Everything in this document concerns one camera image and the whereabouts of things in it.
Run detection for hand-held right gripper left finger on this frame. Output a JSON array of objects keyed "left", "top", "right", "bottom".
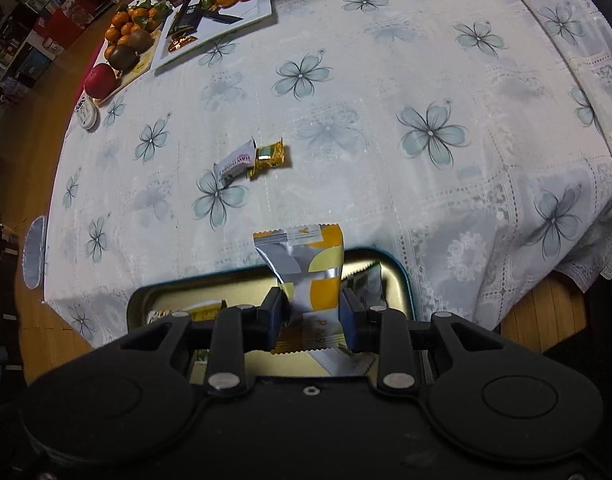
[{"left": 118, "top": 286, "right": 291, "bottom": 395}]

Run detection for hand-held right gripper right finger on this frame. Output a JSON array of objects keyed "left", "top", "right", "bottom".
[{"left": 339, "top": 289, "right": 509, "bottom": 395}]

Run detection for green snack packet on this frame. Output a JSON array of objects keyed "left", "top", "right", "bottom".
[{"left": 342, "top": 260, "right": 387, "bottom": 308}]

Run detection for yellow and silver snack packet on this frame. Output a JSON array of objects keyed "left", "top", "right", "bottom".
[{"left": 252, "top": 224, "right": 347, "bottom": 357}]

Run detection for gold metal tin tray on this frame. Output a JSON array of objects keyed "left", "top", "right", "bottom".
[{"left": 127, "top": 246, "right": 417, "bottom": 381}]

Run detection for brown patterned snack packet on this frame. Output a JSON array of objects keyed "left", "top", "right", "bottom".
[{"left": 147, "top": 300, "right": 227, "bottom": 325}]

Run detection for white floral tablecloth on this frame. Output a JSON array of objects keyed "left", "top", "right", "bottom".
[{"left": 22, "top": 0, "right": 612, "bottom": 348}]

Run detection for gold foil snack packet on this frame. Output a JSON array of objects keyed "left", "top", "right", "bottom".
[{"left": 246, "top": 137, "right": 291, "bottom": 181}]

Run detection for white snack packet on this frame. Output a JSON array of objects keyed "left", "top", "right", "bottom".
[{"left": 213, "top": 136, "right": 259, "bottom": 188}]

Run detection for grey oval pad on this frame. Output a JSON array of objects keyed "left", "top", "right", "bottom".
[{"left": 21, "top": 216, "right": 48, "bottom": 288}]

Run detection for small white container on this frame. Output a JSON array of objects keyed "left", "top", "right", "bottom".
[{"left": 75, "top": 96, "right": 103, "bottom": 132}]

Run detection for pale yellow fruit tray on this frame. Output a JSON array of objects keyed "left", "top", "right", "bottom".
[{"left": 88, "top": 2, "right": 174, "bottom": 107}]

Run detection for gold wrapped candies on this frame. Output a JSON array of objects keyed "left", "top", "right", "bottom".
[{"left": 167, "top": 34, "right": 199, "bottom": 53}]

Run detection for red apple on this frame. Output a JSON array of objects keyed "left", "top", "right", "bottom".
[{"left": 83, "top": 63, "right": 118, "bottom": 99}]

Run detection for black strip packet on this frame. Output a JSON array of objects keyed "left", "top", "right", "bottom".
[{"left": 201, "top": 9, "right": 244, "bottom": 26}]

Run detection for brown kiwi fruit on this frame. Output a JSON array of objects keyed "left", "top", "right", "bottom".
[
  {"left": 107, "top": 44, "right": 141, "bottom": 72},
  {"left": 127, "top": 29, "right": 154, "bottom": 53}
]

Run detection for white rectangular plate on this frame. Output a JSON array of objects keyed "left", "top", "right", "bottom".
[{"left": 151, "top": 0, "right": 279, "bottom": 72}]

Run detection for dark flat packet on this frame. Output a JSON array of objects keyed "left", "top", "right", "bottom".
[{"left": 166, "top": 0, "right": 204, "bottom": 38}]

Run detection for pile of mandarins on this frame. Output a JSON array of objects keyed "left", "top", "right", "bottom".
[{"left": 104, "top": 0, "right": 173, "bottom": 45}]

